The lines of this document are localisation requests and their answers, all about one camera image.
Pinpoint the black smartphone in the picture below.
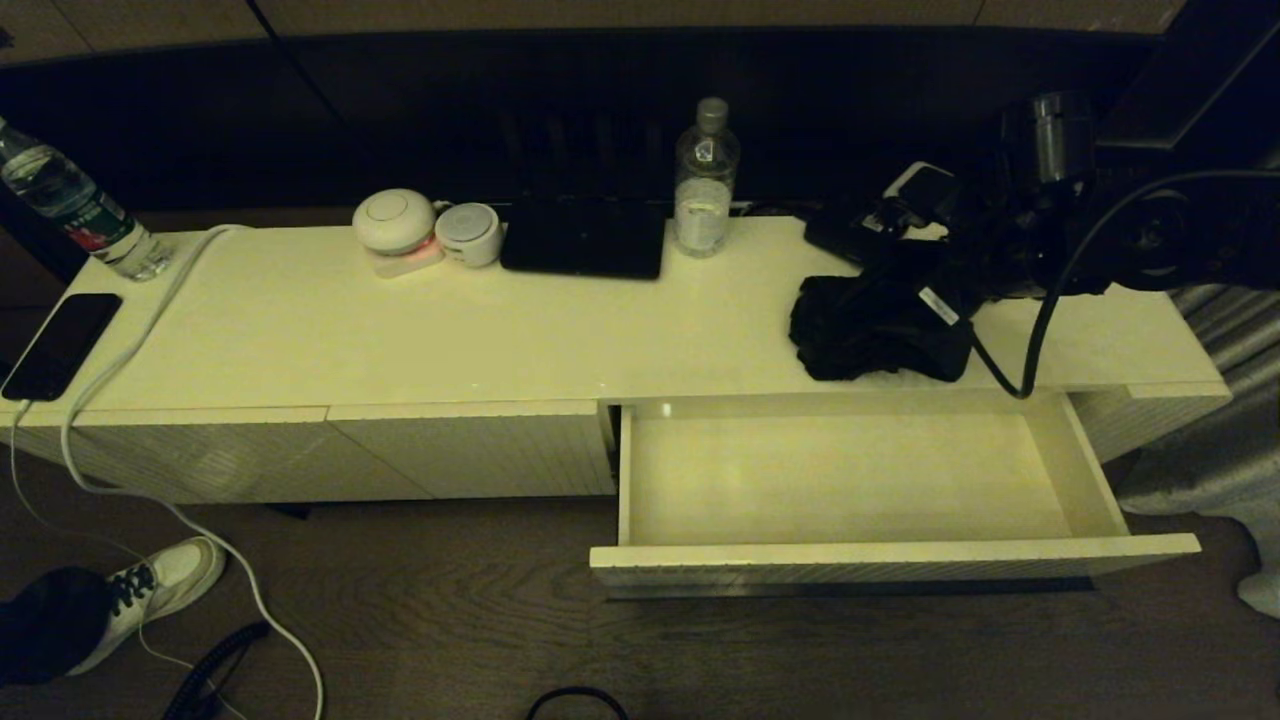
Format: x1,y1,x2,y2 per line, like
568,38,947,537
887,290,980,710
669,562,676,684
1,293,124,403

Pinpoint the white base with pink light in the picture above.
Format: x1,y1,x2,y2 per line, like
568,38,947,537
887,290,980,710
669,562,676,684
366,240,446,280

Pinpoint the black flat rectangular device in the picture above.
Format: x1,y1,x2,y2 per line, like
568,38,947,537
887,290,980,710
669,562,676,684
499,195,668,282

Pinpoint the large white dome device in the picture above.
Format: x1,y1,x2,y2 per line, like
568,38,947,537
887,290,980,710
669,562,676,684
351,188,437,255

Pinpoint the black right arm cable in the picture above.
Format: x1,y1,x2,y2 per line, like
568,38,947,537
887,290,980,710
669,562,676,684
968,168,1280,401

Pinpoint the thin white cable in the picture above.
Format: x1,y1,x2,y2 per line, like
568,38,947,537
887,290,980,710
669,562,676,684
8,400,246,720

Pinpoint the black cloth garment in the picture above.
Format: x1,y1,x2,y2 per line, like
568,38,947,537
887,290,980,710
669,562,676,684
788,262,976,384

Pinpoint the white low cabinet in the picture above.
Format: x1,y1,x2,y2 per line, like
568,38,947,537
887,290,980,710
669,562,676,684
0,208,1233,504

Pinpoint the black cable loop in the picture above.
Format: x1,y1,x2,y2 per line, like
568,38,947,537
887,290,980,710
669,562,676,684
525,686,629,720

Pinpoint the water bottle with green-red label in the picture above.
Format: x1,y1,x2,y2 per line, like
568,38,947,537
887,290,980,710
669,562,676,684
0,118,173,282

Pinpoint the small black box with label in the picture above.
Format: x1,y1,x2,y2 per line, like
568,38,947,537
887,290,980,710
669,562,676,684
803,208,876,266

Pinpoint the clear water bottle grey cap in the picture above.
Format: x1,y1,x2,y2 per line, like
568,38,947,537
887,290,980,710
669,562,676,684
674,97,743,259

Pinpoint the dark trouser leg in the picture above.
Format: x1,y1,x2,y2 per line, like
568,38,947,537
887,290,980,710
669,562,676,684
0,567,116,691

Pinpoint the thick white cable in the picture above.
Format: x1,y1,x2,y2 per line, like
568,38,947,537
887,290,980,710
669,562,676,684
61,225,327,720

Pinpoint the small white round speaker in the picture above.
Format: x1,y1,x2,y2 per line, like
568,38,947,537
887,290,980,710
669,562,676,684
434,203,503,268

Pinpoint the white sneaker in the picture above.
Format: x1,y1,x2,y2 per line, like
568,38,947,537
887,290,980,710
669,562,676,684
68,537,228,676

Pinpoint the white ribbed cabinet door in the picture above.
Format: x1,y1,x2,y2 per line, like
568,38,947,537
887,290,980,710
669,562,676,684
15,405,433,504
328,400,617,499

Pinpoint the black coiled cable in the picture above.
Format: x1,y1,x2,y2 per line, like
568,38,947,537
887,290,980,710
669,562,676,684
163,622,273,720

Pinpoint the white ribbed drawer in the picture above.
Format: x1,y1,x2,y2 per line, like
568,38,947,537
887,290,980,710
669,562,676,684
588,390,1201,599

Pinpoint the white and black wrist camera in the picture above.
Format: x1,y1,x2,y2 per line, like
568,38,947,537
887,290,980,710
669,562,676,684
884,162,963,241

